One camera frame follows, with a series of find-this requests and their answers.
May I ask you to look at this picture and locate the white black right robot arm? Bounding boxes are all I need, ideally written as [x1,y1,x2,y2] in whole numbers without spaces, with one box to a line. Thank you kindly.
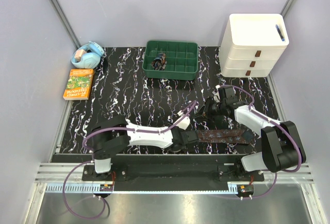
[194,85,306,181]

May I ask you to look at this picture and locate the light blue headphones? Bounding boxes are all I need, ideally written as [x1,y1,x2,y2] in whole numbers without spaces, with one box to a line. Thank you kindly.
[71,41,105,69]

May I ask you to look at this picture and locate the rolled multicoloured tie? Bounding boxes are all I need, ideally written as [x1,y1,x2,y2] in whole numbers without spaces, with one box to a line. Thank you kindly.
[152,53,167,71]

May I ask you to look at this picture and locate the blue pen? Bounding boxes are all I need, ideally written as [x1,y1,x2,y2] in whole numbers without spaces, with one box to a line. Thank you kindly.
[275,24,285,42]

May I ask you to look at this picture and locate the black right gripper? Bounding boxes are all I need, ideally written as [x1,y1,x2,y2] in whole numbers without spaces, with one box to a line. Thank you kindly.
[193,97,226,123]

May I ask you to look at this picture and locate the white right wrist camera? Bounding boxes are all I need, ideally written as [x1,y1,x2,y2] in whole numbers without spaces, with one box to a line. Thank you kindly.
[212,85,221,103]

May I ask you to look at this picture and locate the green compartment tray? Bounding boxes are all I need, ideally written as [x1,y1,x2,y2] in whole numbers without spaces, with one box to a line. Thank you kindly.
[142,40,199,81]

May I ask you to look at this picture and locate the white drawer unit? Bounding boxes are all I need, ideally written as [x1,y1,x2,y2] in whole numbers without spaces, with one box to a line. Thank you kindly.
[219,13,289,78]

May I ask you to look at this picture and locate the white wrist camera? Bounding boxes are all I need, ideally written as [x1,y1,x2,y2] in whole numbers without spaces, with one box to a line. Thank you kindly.
[212,85,221,103]
[175,116,190,130]

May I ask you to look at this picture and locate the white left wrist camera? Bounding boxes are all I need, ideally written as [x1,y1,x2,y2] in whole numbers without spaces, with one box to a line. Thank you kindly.
[175,116,190,130]

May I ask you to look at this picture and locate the black marbled table mat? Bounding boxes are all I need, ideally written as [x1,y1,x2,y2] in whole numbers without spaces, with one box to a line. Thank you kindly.
[60,46,279,154]

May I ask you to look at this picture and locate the brown tie with blue flowers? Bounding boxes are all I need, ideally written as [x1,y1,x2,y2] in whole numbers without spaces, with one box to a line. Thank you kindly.
[197,129,254,145]

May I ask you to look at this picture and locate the orange picture book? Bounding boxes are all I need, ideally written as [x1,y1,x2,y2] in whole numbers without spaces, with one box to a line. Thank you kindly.
[63,68,94,100]

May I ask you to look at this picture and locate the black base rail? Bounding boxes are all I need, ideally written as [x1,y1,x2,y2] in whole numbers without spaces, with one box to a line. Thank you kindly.
[82,154,265,182]

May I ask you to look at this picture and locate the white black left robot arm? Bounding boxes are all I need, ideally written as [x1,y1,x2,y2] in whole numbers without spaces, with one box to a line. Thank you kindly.
[82,116,199,181]

